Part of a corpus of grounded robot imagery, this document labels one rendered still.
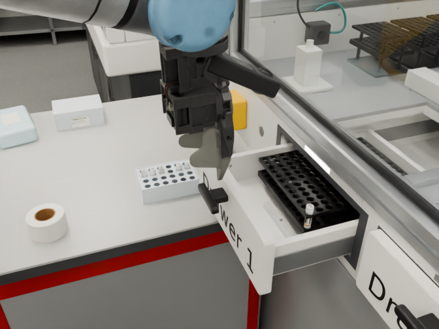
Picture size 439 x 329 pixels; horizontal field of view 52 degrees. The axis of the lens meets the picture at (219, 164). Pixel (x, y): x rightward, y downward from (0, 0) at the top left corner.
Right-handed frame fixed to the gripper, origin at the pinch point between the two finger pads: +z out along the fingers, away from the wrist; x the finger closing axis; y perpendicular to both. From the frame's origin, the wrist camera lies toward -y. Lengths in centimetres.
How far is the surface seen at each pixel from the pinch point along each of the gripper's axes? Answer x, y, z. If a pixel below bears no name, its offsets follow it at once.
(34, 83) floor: -286, 44, 95
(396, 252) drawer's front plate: 22.1, -16.1, 4.1
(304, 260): 12.9, -8.5, 11.4
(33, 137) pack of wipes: -54, 30, 18
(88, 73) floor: -292, 4, 96
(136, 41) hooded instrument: -81, -3, 6
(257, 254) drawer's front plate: 12.8, -0.9, 7.6
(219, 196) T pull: 1.1, 0.6, 5.3
